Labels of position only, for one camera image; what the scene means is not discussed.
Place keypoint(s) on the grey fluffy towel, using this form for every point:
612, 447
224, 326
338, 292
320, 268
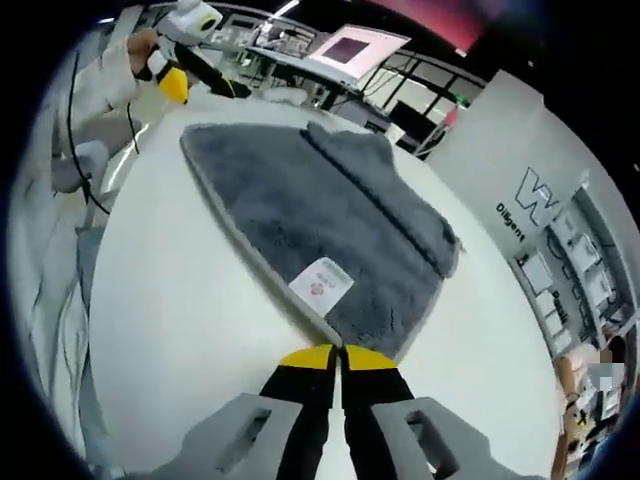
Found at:
310, 210

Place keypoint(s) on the person's left hand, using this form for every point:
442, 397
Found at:
142, 52

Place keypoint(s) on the white laptop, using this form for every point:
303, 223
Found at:
355, 52

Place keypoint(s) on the group of white storage bins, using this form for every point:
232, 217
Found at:
537, 275

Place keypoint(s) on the black monitor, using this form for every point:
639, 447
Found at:
410, 119

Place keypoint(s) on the grey metal storage shelf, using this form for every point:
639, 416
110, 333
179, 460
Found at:
575, 270

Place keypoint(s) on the pink flag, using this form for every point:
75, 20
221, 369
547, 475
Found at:
451, 117

